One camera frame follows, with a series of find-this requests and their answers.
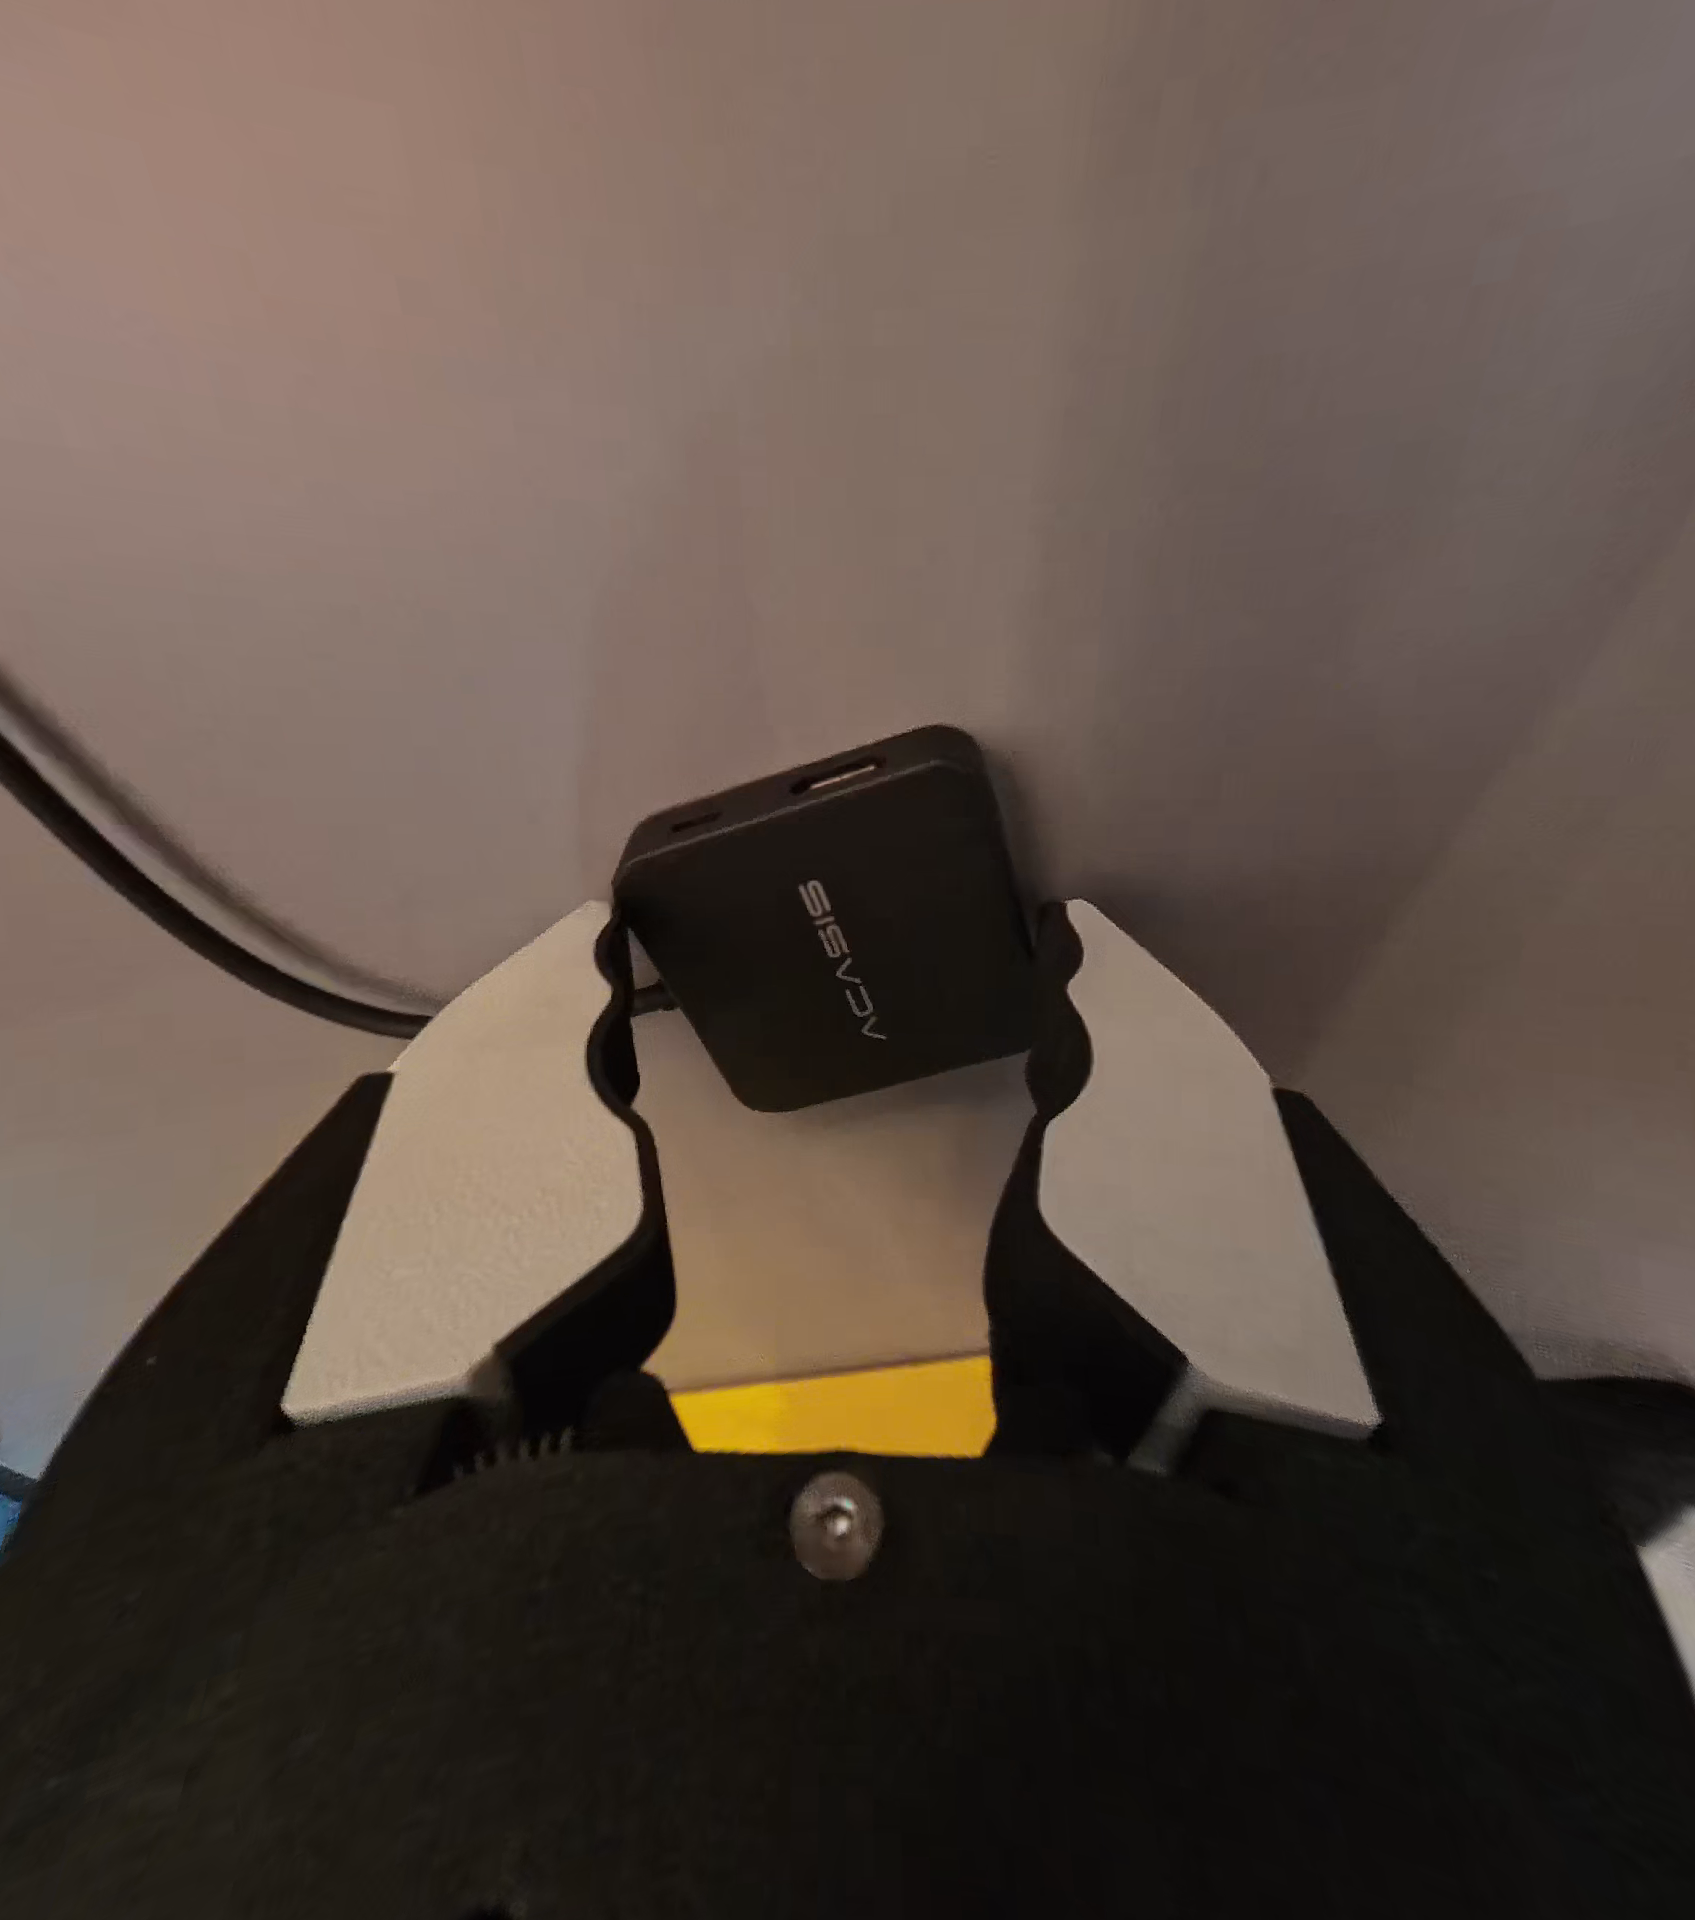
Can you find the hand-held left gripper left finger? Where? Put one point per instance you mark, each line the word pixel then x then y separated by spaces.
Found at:
pixel 485 1171

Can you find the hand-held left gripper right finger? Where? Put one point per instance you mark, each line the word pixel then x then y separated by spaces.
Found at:
pixel 1191 1201

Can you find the yellow plastic bin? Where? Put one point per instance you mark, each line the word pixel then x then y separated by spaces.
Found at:
pixel 847 1411

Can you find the black hdmi hub box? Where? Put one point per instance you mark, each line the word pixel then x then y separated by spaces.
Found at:
pixel 817 931

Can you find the black blurred object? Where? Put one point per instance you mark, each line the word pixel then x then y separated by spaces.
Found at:
pixel 1657 1441

